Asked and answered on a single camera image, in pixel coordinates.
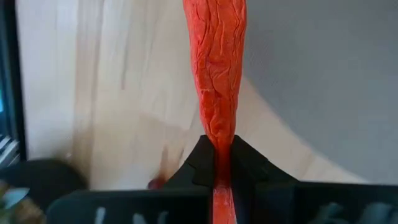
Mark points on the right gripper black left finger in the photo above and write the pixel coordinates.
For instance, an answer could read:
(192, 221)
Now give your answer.
(140, 208)

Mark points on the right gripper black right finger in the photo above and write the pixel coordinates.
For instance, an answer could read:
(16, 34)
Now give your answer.
(311, 205)

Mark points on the purple grape bunch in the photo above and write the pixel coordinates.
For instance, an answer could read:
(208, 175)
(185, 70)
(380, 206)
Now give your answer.
(157, 183)

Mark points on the orange carrot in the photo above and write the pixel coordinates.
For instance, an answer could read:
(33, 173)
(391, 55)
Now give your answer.
(216, 62)

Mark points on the round grey placemat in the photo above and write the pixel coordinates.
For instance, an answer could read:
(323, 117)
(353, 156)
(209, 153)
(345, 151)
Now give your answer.
(326, 77)

